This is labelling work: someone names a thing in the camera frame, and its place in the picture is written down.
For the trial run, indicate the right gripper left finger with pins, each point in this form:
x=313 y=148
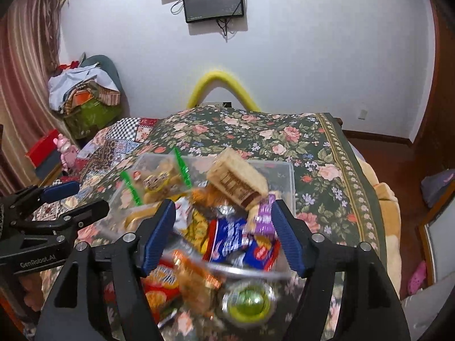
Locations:
x=76 y=309

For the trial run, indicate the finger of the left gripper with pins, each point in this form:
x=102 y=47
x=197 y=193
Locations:
x=18 y=229
x=31 y=198

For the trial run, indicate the yellow sandwich biscuit pack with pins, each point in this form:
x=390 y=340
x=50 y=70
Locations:
x=136 y=215

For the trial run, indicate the orange biscuit packet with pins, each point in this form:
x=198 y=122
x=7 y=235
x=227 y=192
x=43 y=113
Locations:
x=197 y=285

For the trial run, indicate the silver yellow snack bag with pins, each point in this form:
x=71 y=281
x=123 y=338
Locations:
x=191 y=225

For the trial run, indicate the purple label rice bar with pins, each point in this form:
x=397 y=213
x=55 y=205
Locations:
x=259 y=220

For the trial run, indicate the blue red snack bag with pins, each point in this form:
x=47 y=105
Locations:
x=228 y=242

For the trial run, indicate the beige rice cake pack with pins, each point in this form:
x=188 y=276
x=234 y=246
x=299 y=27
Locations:
x=237 y=179

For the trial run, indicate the red cracker bag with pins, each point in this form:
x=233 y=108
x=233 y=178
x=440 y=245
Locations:
x=161 y=288

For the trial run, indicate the orange fried snack bag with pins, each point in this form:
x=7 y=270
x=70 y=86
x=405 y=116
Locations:
x=211 y=202

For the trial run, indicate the red box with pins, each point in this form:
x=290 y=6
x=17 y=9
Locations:
x=44 y=155

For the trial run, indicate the pink plush toy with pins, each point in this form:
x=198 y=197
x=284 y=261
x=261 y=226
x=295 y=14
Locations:
x=68 y=152

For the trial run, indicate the patchwork quilt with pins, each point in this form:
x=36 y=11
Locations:
x=110 y=148

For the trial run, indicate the pile of clothes on chair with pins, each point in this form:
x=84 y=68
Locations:
x=86 y=95

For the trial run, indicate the green floral bedspread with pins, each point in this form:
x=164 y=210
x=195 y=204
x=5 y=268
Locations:
x=334 y=193

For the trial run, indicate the green jelly cup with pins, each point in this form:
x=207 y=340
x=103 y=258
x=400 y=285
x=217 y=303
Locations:
x=247 y=303

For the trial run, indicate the striped red curtain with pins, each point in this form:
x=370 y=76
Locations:
x=30 y=38

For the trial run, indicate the wooden wardrobe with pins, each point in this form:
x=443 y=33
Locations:
x=435 y=138

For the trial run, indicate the wall power outlet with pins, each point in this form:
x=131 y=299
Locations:
x=362 y=114

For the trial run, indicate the small black wall monitor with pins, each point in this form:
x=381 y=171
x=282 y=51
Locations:
x=204 y=10

